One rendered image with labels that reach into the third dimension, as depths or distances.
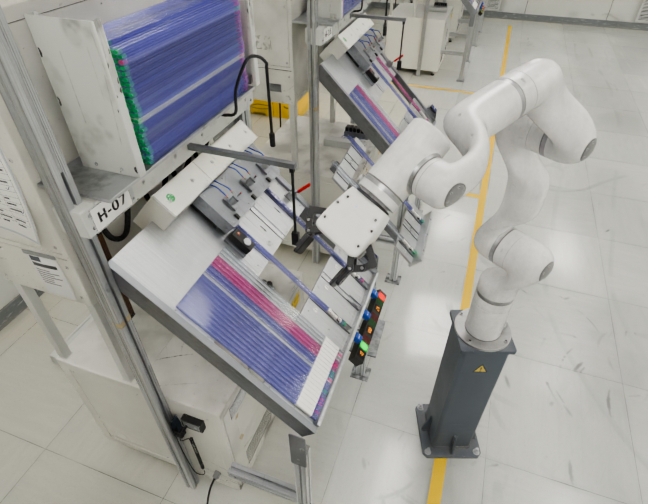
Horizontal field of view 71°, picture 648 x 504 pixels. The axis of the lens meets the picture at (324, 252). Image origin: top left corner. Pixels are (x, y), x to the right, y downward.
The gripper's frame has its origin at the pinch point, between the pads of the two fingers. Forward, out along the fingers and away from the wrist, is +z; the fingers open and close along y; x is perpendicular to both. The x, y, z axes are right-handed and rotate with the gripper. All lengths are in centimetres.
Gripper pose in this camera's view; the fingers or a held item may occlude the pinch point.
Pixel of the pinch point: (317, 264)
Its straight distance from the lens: 82.8
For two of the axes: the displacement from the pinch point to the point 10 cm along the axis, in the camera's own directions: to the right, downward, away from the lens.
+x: 2.8, 1.3, 9.5
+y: 7.0, 6.5, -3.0
